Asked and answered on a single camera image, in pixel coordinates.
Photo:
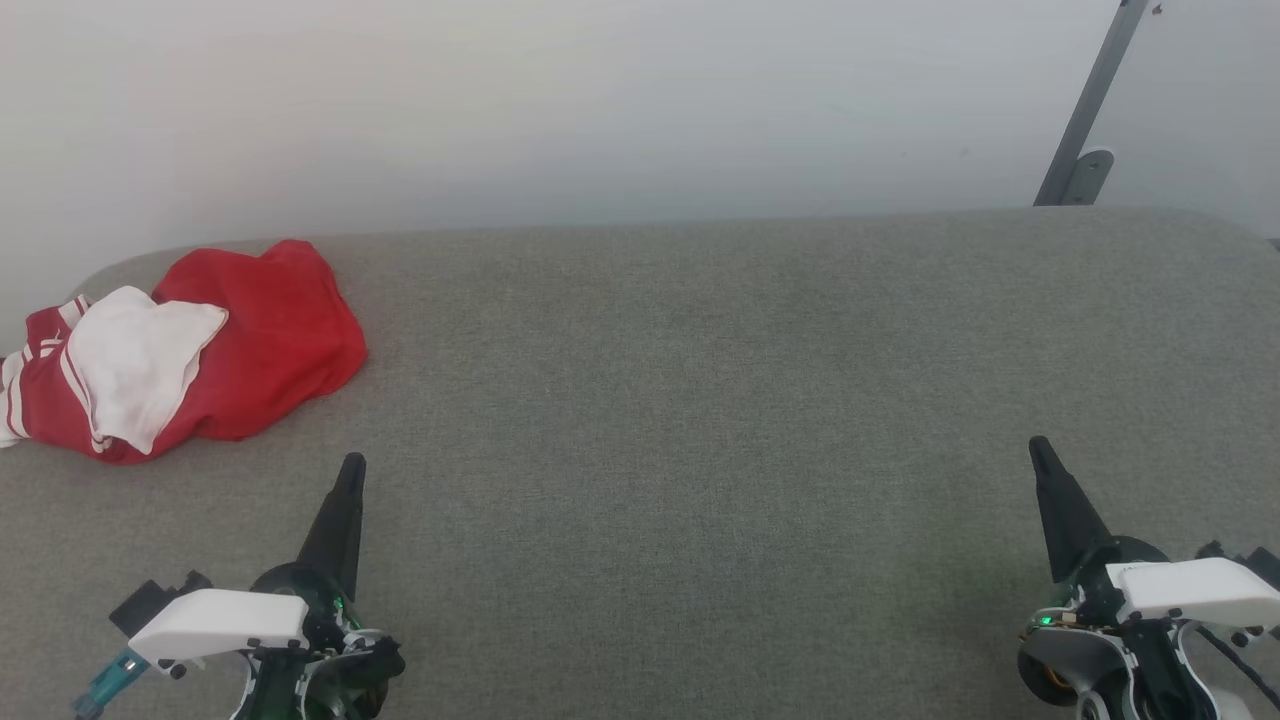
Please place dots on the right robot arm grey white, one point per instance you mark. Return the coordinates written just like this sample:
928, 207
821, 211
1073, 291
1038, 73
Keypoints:
1090, 670

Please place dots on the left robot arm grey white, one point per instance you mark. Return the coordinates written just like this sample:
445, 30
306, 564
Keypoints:
330, 690

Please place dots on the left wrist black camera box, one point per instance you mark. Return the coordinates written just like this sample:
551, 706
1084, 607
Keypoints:
150, 600

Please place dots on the grey rounded pole bracket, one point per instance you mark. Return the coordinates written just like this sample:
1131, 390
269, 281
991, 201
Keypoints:
1092, 176

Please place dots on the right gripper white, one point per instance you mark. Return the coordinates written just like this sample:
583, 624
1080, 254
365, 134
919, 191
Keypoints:
1190, 592

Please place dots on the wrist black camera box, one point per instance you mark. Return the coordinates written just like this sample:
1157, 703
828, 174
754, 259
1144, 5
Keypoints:
1265, 568
150, 600

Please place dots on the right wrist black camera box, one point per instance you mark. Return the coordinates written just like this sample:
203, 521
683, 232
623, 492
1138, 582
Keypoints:
1265, 568

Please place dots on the red and white jersey shirt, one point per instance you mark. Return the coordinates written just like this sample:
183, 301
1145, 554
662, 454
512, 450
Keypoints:
280, 330

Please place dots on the grey fabric sofa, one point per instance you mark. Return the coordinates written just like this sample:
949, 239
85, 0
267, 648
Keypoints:
650, 450

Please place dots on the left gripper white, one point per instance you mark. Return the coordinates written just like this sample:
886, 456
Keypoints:
220, 620

